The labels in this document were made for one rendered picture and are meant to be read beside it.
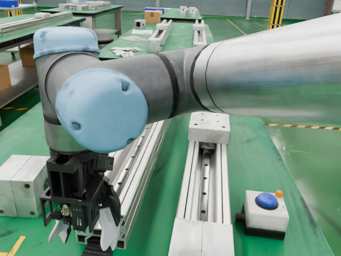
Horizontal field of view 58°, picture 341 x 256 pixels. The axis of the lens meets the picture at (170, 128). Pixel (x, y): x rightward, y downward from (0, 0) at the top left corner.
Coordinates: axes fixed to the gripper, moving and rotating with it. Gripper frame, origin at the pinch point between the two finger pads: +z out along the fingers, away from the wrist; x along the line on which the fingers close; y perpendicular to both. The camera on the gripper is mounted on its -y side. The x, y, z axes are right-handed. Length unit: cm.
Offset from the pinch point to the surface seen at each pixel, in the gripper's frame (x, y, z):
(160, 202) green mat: 9.5, -19.1, 5.8
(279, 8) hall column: 212, -1002, 12
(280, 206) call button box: 35.0, -15.1, -0.4
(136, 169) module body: 3.6, -18.9, -2.6
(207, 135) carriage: 18.9, -35.8, -4.7
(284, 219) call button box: 35.4, -11.8, 0.1
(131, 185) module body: 4.1, -13.0, -2.7
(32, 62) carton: -207, -324, 59
